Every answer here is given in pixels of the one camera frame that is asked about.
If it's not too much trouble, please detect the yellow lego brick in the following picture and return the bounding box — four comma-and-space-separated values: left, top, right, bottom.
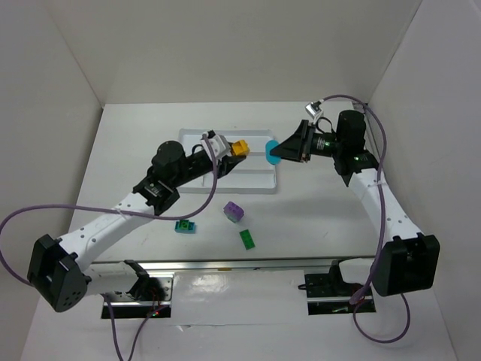
231, 140, 250, 156

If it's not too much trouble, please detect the teal round lego brick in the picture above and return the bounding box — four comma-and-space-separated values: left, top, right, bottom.
264, 139, 283, 166

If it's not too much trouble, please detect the purple lego brick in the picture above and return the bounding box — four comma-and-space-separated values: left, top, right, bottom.
223, 202, 244, 223

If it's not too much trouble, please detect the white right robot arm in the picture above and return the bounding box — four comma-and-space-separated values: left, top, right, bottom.
268, 110, 440, 296

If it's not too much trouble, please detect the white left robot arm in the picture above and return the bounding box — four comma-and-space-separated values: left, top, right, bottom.
27, 132, 250, 312

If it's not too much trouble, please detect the white plastic divided tray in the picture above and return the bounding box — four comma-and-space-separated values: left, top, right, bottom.
178, 129, 277, 194

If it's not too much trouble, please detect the small green lego brick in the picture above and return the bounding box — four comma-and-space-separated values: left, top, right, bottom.
177, 220, 190, 232

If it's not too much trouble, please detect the green flat lego plate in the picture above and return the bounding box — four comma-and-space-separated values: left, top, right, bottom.
239, 229, 256, 250

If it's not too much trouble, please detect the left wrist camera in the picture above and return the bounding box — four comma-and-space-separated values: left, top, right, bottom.
201, 130, 231, 160

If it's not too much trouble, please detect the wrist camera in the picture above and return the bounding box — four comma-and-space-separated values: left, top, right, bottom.
305, 99, 324, 121
201, 130, 231, 160

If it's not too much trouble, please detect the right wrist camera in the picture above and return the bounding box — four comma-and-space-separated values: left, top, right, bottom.
305, 99, 324, 121

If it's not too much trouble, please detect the aluminium right side rail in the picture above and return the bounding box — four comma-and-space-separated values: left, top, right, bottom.
352, 102, 371, 114

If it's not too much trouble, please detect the aluminium rail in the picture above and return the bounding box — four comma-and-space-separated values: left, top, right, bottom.
352, 102, 371, 114
88, 255, 377, 278

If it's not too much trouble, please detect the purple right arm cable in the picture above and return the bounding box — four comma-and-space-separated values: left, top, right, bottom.
319, 93, 411, 343

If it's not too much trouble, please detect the aluminium front rail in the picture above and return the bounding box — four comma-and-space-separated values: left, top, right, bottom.
88, 255, 377, 278

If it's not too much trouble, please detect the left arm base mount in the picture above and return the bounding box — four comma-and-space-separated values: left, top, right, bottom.
105, 260, 174, 319

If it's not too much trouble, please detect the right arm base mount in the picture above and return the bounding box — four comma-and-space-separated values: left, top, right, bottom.
298, 260, 362, 316

